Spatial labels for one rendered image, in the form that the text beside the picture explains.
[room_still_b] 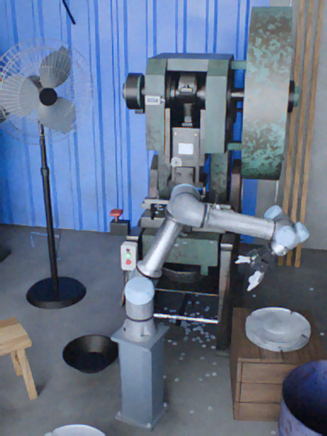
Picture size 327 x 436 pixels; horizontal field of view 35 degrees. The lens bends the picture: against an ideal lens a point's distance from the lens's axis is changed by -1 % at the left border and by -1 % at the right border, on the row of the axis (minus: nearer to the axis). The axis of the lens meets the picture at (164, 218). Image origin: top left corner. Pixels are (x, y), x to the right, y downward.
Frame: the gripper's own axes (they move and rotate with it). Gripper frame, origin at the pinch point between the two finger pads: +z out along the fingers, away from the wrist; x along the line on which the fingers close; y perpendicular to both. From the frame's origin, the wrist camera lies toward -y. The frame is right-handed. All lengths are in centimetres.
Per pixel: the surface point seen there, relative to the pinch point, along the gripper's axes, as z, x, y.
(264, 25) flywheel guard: -73, -69, 39
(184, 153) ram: -4, -70, 14
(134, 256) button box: 43, -37, 13
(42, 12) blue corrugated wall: 37, -247, 47
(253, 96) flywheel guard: -52, -45, 35
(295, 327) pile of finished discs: -1.8, 20.3, -28.7
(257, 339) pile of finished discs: 10.8, 22.6, -12.7
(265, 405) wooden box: 26, 45, -27
